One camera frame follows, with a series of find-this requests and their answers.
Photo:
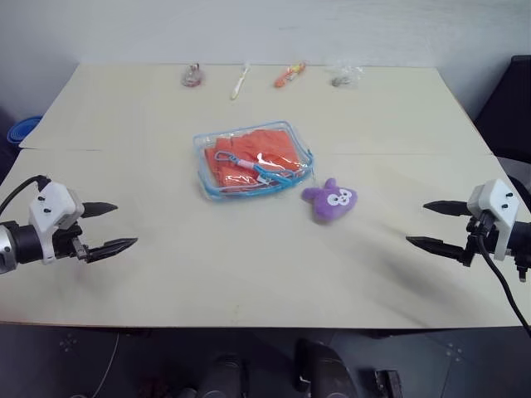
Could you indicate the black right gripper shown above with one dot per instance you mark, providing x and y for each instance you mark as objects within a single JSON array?
[{"x": 480, "y": 238}]

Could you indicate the low black rounded shape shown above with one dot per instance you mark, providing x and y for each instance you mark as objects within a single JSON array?
[{"x": 226, "y": 375}]

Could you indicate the black chair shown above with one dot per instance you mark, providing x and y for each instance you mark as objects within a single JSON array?
[{"x": 512, "y": 108}]

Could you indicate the orange cloth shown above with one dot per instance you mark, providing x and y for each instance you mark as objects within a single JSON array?
[{"x": 269, "y": 145}]

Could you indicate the clear pouch with orange cloth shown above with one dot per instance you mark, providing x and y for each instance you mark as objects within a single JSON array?
[{"x": 207, "y": 143}]

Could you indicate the dark bulky object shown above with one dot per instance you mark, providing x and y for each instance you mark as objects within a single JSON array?
[{"x": 6, "y": 137}]

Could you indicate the clear bag with grey item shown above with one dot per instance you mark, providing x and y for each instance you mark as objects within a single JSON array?
[{"x": 343, "y": 76}]

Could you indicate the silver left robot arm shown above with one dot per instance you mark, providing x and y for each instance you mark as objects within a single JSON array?
[{"x": 25, "y": 245}]

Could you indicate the small black ribbed block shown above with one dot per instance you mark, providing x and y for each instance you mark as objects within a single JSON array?
[{"x": 388, "y": 383}]

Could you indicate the blue plastic basket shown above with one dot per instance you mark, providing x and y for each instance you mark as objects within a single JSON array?
[{"x": 22, "y": 130}]

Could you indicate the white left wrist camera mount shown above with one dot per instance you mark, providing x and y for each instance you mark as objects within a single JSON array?
[{"x": 50, "y": 204}]

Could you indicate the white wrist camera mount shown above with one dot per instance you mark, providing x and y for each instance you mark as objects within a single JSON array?
[
  {"x": 498, "y": 203},
  {"x": 50, "y": 204}
]

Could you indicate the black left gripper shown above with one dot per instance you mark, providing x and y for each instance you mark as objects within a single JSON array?
[{"x": 68, "y": 244}]

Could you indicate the red item in clear wrapper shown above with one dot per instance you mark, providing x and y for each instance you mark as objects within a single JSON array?
[{"x": 192, "y": 76}]

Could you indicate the orange packaged toothbrush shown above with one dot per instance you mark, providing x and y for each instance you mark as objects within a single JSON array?
[{"x": 287, "y": 76}]

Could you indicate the large black rounded shape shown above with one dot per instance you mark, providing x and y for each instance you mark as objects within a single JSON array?
[{"x": 327, "y": 373}]

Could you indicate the white toothbrush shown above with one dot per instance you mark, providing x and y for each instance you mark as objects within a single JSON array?
[{"x": 239, "y": 83}]

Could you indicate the purple plush bunny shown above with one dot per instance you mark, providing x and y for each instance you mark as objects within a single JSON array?
[{"x": 327, "y": 203}]

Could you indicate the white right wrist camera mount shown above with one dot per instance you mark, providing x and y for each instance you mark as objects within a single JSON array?
[{"x": 498, "y": 203}]

